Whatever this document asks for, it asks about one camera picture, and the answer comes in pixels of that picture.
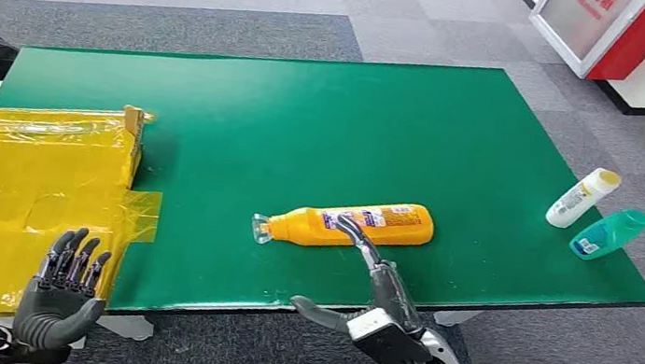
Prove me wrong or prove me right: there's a red and white sign stand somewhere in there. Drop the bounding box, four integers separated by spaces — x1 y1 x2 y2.
521 0 645 88

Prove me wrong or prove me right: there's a teal plastic bottle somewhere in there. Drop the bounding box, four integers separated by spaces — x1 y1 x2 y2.
567 201 645 269

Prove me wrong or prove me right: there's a cardboard box in yellow tape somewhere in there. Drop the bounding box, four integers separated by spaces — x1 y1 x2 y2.
0 88 175 348

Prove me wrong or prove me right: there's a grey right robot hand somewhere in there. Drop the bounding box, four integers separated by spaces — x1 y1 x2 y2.
287 209 437 344

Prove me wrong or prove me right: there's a white table foot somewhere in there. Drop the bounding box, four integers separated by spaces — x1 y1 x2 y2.
430 304 485 333
92 309 157 345

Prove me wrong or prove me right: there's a white bottle with yellow cap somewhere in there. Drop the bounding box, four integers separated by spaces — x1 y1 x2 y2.
543 161 624 236

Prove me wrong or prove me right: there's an orange bottle with clear cap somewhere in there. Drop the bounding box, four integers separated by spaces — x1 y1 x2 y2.
248 183 439 268

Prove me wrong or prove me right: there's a green table mat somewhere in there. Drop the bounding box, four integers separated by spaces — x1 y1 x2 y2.
0 3 645 364

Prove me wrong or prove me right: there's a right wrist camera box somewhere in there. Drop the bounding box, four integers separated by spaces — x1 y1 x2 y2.
340 304 439 364

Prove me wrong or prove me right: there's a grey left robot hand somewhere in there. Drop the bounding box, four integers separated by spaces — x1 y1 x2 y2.
10 220 116 359

